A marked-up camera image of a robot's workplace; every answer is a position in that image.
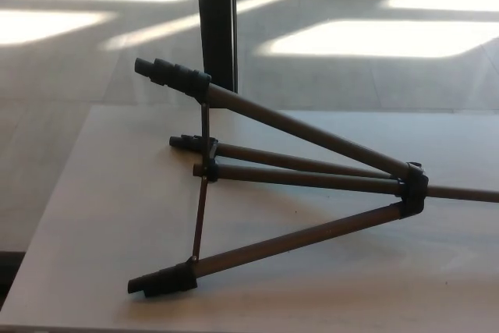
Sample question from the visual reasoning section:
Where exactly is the brown and black tripod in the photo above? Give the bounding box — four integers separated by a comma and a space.
126, 56, 499, 298

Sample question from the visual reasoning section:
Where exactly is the black upright post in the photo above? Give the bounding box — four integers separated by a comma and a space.
196, 0, 239, 90

